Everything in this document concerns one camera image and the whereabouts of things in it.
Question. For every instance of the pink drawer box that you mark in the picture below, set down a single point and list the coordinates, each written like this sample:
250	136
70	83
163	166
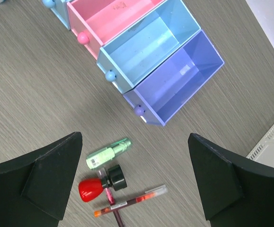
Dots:
96	22

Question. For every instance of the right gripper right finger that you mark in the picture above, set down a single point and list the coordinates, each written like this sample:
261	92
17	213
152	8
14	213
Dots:
234	190

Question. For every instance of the green correction tape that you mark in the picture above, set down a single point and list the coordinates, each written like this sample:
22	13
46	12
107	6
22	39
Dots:
106	154

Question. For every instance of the purple drawer box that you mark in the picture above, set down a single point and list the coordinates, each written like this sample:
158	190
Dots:
162	93

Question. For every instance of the dark red pen refill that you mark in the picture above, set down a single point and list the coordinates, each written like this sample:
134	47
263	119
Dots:
101	174

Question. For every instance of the red ink bottle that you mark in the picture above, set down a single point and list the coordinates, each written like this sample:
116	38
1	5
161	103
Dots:
91	188

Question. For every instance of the light blue drawer box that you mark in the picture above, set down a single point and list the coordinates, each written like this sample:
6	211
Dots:
59	8

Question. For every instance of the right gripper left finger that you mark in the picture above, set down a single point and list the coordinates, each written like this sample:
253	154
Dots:
35	187

